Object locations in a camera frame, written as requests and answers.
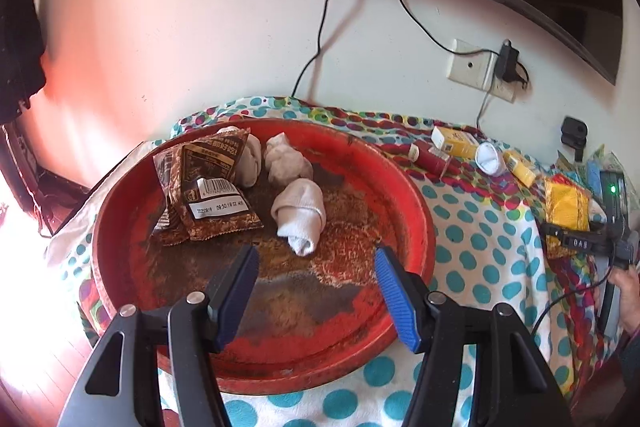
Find yellow snack packet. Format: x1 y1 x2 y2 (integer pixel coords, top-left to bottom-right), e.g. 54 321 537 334
542 173 593 260

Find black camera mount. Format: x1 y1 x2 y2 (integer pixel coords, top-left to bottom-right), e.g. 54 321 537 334
560 116 587 162

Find white sock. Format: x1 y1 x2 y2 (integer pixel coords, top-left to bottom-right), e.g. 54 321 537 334
475 142 506 176
215 126 263 188
271 178 327 257
264 133 315 185

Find small red box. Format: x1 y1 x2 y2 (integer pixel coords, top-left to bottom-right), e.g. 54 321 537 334
409 143 452 178

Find person's right hand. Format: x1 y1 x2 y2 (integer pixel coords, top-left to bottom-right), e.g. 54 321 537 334
612 264 640 343

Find dark hanging cloth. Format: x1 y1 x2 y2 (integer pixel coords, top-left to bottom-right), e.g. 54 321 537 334
0 0 47 125

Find thin black adapter cable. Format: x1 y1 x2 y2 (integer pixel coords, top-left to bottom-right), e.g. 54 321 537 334
477 87 493 130

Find white wall socket plate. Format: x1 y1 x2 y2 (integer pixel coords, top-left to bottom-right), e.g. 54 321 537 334
446 38 516 104

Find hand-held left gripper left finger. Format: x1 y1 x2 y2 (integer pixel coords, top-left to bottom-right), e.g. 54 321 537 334
62 246 261 427

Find black power adapter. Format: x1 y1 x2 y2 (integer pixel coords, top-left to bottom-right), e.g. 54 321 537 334
495 39 521 82

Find dark wooden furniture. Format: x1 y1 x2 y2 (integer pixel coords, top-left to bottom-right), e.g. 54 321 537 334
0 122 93 238

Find red round tray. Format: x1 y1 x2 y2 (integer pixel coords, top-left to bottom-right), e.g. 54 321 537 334
91 118 437 395

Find yellow medicine box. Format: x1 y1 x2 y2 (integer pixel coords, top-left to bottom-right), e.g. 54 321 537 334
431 126 488 158
502 151 540 188

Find clear plastic bag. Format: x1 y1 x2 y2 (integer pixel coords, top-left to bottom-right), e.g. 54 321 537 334
555 146 626 192

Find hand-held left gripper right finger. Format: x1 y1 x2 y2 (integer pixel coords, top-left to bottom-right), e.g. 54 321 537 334
375 247 571 427

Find brown snack packets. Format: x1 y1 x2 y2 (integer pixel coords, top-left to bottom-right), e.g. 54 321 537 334
180 177 264 242

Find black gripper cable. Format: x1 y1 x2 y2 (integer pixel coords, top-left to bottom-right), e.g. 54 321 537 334
530 257 618 338

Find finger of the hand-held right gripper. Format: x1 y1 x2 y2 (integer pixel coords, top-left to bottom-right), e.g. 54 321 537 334
541 221 601 239

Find polka-dot tablecloth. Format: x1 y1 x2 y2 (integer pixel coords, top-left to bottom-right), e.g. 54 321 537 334
45 96 631 427

